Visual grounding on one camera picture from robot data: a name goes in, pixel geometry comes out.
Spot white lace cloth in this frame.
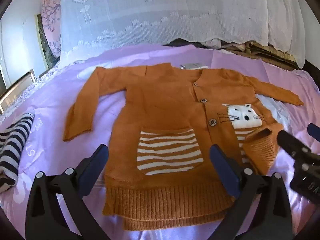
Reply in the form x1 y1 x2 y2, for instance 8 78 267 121
59 0 304 69

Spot brown wooden headboard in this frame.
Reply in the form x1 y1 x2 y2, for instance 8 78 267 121
246 41 304 72

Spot light wooden furniture edge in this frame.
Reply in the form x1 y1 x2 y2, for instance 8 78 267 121
0 69 37 114

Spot orange cat cardigan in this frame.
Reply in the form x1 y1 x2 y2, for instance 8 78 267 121
62 64 304 232

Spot pink floral pillow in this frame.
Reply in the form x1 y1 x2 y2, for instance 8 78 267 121
41 0 62 60

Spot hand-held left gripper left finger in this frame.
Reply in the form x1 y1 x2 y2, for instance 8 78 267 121
25 144 110 240

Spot dark framed panel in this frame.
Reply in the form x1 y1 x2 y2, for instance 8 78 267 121
35 14 62 68

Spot pink bed sheet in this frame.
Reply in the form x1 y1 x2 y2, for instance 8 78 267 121
0 44 320 240

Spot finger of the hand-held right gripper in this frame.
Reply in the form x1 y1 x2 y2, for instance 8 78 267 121
307 123 320 142
276 129 312 159

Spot pile of clothes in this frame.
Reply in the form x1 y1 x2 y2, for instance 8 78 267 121
165 38 247 52

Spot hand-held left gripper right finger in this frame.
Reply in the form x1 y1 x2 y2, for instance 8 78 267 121
209 144 294 240

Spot black white striped garment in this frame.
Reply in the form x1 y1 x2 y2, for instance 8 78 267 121
0 112 35 193

